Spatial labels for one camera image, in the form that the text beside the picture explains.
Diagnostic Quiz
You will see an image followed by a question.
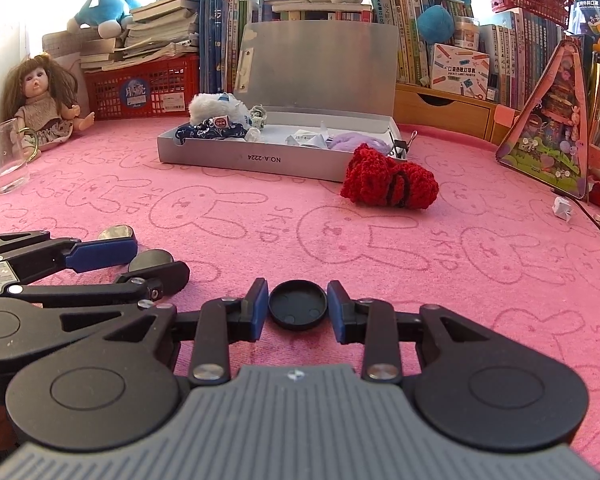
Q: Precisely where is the small white checkered plush toy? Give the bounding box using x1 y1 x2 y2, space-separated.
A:
187 92 252 127

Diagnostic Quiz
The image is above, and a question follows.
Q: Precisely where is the white jar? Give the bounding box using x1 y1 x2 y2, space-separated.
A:
452 15 481 52

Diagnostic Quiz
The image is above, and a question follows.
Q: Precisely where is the red crocheted bundle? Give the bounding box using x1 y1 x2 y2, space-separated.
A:
340 142 440 210

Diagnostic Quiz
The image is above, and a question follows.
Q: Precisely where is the black cable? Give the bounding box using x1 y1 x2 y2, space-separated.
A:
572 199 600 237

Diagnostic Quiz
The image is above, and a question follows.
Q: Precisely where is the wooden drawer organizer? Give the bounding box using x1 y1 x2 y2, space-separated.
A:
393 82 522 144

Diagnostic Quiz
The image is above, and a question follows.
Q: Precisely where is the pink triangular toy package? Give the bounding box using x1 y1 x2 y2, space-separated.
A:
494 35 594 199

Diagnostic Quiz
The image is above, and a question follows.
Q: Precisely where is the grey lidded storage box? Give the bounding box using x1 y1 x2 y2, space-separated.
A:
157 22 402 184

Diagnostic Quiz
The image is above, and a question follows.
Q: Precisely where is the row of green-spined books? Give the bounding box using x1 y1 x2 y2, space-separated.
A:
369 0 477 87

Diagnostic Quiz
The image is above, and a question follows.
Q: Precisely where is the red plastic basket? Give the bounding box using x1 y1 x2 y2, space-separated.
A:
83 54 201 121

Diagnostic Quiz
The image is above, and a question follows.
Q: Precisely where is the grey cutting mat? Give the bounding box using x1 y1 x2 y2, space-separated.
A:
42 29 89 57

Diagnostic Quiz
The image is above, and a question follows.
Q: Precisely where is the pink rabbit-print mat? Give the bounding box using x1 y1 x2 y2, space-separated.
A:
0 119 600 473

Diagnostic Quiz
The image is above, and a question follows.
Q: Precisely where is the brown-haired doll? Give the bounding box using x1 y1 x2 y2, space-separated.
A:
0 54 96 154

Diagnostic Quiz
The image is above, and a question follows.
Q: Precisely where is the row of blue-spined books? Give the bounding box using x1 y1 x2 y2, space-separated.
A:
199 0 262 97

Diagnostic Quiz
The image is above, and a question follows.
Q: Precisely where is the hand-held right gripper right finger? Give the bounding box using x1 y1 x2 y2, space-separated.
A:
326 280 512 386

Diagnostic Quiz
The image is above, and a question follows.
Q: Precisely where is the round mirror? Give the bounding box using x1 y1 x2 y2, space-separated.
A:
128 248 175 274

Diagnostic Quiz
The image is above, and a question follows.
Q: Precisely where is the label printer box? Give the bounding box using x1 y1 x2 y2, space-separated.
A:
428 42 492 94

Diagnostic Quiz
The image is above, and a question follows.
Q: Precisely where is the blue white plush toy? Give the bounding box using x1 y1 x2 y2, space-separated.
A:
67 0 142 39

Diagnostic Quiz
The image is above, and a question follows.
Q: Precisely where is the stack of worn books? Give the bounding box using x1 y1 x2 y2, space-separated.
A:
79 0 202 72

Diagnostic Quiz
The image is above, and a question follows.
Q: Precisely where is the black binder clip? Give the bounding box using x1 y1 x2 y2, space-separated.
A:
387 129 419 162

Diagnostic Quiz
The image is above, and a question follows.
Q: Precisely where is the low stack of books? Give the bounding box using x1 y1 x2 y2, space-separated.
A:
262 0 374 24

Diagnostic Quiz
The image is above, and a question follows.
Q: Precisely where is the white fabric flower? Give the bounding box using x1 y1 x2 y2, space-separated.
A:
246 104 272 142

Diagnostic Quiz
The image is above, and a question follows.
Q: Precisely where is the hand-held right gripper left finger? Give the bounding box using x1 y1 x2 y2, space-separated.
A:
100 277 270 387

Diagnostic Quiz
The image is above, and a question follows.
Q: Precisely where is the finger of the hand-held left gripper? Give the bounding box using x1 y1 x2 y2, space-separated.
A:
0 229 139 286
7 261 191 334

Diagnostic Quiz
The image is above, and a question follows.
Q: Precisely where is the printed paper origami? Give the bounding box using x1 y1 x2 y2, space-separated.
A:
284 126 332 151

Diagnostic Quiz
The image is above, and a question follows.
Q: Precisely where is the small white paper cube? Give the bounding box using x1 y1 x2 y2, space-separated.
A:
549 195 574 222

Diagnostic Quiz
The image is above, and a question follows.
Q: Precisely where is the round silver disc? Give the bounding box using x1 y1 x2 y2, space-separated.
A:
97 224 136 242

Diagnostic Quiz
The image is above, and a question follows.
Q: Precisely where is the purple plush toy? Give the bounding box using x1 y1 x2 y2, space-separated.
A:
327 130 382 154

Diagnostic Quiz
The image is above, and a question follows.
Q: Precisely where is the clear glass cup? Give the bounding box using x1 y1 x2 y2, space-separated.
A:
0 117 31 196

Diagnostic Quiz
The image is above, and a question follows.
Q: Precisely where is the dark blue patterned pouch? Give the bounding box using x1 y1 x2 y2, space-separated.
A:
174 116 247 142

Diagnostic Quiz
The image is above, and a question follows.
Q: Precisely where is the black round lid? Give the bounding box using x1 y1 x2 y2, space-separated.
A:
268 279 329 331

